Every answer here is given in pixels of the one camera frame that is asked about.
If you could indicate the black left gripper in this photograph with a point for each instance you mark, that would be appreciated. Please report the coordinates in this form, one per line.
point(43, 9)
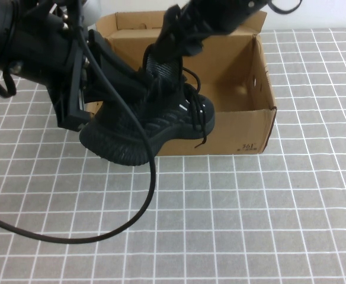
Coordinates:
point(72, 88)

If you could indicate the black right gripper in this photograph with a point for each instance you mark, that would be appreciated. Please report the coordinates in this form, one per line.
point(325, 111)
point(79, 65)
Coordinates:
point(187, 26)

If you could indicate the black knit sneaker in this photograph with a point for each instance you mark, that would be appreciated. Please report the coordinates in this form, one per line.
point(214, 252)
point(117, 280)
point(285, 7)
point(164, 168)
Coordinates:
point(173, 124)

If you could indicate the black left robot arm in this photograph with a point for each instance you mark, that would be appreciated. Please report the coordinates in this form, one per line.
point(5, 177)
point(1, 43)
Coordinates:
point(19, 35)

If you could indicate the brown cardboard shoe box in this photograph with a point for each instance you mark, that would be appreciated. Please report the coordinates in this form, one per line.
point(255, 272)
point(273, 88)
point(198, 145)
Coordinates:
point(244, 130)

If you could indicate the grey grid tablecloth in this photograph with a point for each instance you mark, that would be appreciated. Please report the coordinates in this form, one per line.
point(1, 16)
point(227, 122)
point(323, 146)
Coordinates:
point(250, 222)

